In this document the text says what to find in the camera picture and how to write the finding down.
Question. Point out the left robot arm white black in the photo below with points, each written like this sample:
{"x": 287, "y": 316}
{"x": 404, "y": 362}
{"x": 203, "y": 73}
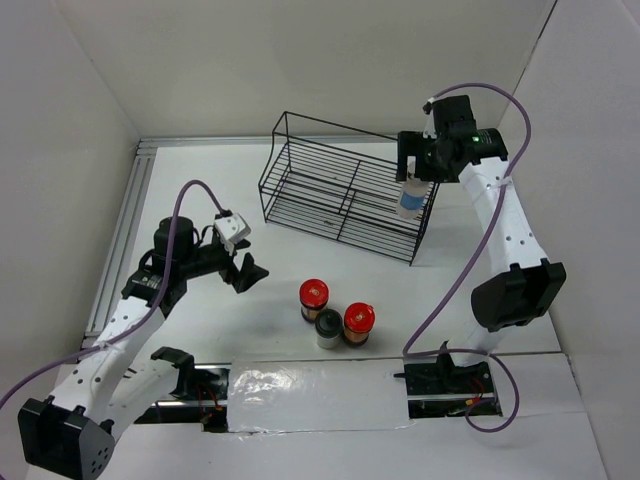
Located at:
{"x": 74, "y": 431}

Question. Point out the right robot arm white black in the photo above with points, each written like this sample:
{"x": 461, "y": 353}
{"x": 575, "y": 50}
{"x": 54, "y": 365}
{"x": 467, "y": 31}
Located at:
{"x": 523, "y": 281}

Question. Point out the black lid white bottle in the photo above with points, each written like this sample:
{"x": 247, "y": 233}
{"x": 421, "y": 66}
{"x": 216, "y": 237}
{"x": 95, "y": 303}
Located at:
{"x": 328, "y": 326}

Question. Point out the red lid spice jar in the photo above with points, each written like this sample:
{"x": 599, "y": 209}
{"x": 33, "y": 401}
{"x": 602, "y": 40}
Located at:
{"x": 313, "y": 297}
{"x": 358, "y": 321}

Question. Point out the white foil tape sheet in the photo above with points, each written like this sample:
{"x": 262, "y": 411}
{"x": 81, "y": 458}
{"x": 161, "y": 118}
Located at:
{"x": 316, "y": 396}

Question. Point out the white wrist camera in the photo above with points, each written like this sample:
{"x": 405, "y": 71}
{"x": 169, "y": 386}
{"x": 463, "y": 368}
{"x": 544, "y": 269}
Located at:
{"x": 232, "y": 230}
{"x": 427, "y": 120}

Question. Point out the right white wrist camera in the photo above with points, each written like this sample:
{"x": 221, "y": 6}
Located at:
{"x": 427, "y": 120}

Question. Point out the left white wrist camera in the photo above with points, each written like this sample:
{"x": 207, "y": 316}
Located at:
{"x": 232, "y": 230}

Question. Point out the silver lid white bottle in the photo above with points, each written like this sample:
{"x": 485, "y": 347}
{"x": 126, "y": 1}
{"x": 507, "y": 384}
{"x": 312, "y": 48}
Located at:
{"x": 412, "y": 194}

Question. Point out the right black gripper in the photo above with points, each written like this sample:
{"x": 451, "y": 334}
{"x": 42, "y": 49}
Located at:
{"x": 409, "y": 143}

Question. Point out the black wire rack basket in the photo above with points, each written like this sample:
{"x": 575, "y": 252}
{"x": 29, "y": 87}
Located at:
{"x": 339, "y": 183}

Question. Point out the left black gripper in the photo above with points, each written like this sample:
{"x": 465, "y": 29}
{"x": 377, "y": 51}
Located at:
{"x": 249, "y": 274}

